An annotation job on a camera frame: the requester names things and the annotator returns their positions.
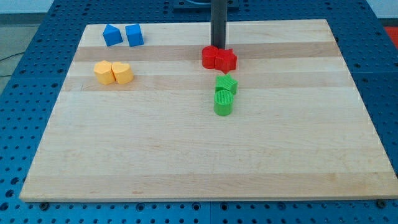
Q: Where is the wooden board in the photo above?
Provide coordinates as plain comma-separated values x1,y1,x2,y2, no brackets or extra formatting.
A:
20,19,397,202

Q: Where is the red star block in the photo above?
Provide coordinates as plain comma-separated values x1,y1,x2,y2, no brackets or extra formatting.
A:
215,49,238,74

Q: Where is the green star block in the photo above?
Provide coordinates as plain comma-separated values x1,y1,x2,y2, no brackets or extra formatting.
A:
215,74,238,95

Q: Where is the black cable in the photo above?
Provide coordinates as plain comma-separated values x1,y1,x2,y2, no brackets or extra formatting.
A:
0,52,25,78

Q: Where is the red cylinder block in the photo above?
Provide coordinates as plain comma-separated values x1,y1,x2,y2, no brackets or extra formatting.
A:
201,45,218,69

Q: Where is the green cylinder block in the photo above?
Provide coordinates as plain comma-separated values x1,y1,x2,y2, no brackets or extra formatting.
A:
213,90,234,116

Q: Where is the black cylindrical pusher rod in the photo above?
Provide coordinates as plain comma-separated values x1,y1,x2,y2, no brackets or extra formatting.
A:
210,0,228,49

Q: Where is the yellow heart block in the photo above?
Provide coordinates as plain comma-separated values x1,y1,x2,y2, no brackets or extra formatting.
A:
112,62,134,84

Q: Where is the blue triangle block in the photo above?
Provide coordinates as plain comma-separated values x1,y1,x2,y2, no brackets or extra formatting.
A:
103,24,123,47

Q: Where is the yellow pentagon block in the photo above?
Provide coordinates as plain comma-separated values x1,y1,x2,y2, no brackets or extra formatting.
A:
93,60,116,85

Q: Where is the blue cube block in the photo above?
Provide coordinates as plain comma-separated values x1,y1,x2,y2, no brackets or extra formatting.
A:
125,24,144,47

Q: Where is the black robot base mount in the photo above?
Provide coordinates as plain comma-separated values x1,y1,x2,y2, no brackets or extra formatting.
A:
172,0,240,11

